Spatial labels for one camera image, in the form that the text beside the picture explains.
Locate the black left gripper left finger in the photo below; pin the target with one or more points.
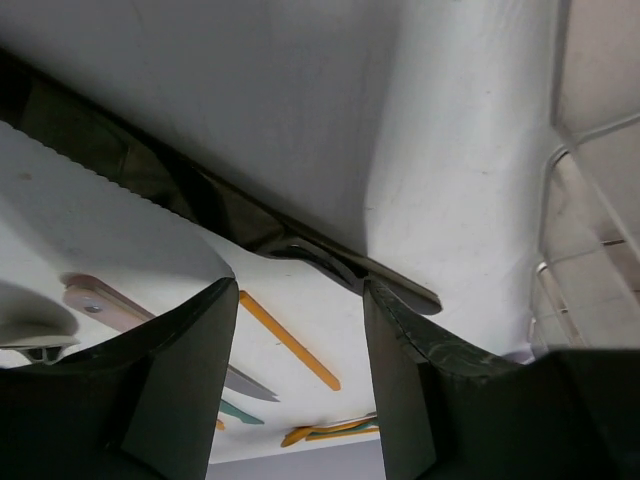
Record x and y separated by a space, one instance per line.
142 405

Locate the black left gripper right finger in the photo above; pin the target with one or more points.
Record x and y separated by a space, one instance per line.
448 409

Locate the teal plastic knife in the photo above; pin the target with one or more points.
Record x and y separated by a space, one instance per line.
240 412

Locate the orange plastic knife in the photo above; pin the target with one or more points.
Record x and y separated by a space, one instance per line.
254 434

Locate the dark iridescent metal knife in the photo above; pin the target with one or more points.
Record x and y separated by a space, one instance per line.
93 137

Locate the orange plastic chopstick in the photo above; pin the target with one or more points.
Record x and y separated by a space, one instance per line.
289 341

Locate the clear four-compartment organizer tray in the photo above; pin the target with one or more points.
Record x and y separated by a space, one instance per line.
585 292

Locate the pink handled knife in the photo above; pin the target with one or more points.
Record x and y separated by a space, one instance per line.
94 298

